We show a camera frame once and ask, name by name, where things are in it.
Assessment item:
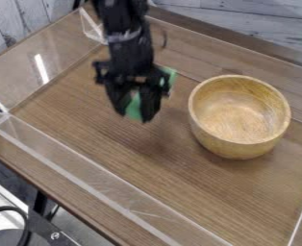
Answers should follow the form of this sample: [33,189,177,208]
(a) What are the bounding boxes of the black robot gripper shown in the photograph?
[92,33,170,123]

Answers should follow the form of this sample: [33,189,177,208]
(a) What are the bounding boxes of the green rectangular block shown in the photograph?
[125,67,177,121]

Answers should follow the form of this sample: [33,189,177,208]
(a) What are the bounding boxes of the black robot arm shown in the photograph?
[90,0,174,123]

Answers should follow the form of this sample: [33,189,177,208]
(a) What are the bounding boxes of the brown wooden bowl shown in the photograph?
[188,75,291,160]

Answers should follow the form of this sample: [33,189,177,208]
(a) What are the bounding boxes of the clear acrylic tray walls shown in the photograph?
[0,7,302,246]

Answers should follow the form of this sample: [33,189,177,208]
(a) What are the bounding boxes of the black table leg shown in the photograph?
[33,191,47,215]

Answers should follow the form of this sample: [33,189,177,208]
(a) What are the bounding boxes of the black office chair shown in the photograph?
[0,206,78,246]

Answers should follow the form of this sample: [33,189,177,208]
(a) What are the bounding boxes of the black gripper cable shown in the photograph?
[158,29,169,50]

